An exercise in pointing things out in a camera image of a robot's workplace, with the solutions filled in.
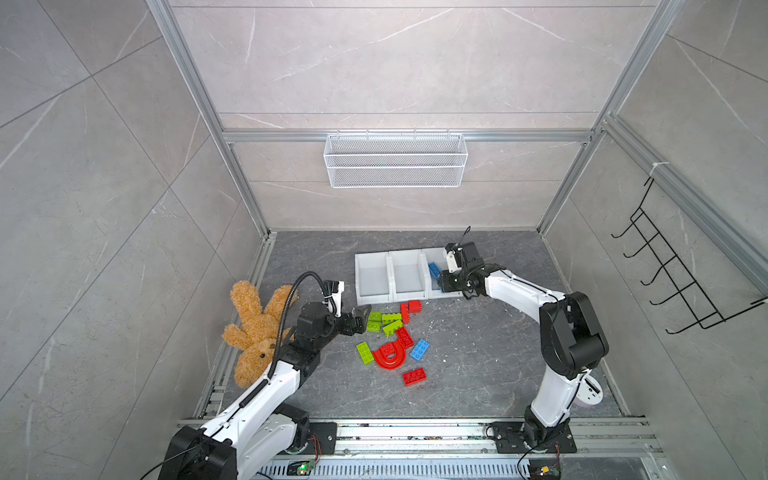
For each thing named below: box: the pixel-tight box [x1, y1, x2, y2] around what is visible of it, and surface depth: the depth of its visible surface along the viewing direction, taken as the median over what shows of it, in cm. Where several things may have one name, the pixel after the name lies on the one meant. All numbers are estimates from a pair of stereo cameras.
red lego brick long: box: [399, 302, 410, 325], surface depth 97 cm
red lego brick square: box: [408, 300, 423, 314], surface depth 98 cm
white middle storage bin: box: [388, 249, 428, 302], surface depth 103 cm
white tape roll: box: [574, 374, 604, 408], surface depth 80 cm
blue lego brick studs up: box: [410, 338, 431, 361], surface depth 90 cm
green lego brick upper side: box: [381, 313, 402, 326], surface depth 95 cm
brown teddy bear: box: [222, 280, 299, 389], surface depth 87 cm
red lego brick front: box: [402, 368, 427, 387], surface depth 85 cm
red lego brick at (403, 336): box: [396, 327, 414, 349], surface depth 92 cm
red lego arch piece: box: [373, 340, 405, 371], surface depth 88 cm
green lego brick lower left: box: [366, 320, 381, 333], surface depth 95 cm
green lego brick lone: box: [356, 341, 374, 365], surface depth 88 cm
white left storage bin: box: [354, 251, 393, 306], surface depth 104 cm
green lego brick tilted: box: [383, 320, 403, 338], surface depth 92 cm
